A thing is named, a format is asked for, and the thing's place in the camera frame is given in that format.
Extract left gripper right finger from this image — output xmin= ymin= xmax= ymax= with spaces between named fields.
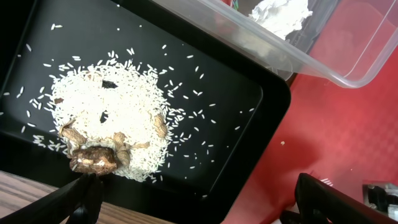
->
xmin=279 ymin=173 xmax=397 ymax=224

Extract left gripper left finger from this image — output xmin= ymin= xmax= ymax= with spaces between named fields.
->
xmin=1 ymin=174 xmax=103 ymax=224

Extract rice and food scraps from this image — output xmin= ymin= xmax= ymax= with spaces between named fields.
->
xmin=0 ymin=23 xmax=256 ymax=184

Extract red snack wrapper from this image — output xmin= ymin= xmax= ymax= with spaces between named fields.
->
xmin=221 ymin=0 xmax=239 ymax=11

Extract black plastic tray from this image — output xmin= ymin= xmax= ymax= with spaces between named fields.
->
xmin=1 ymin=1 xmax=290 ymax=223

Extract clear plastic bin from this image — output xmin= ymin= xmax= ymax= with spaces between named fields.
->
xmin=159 ymin=0 xmax=397 ymax=88

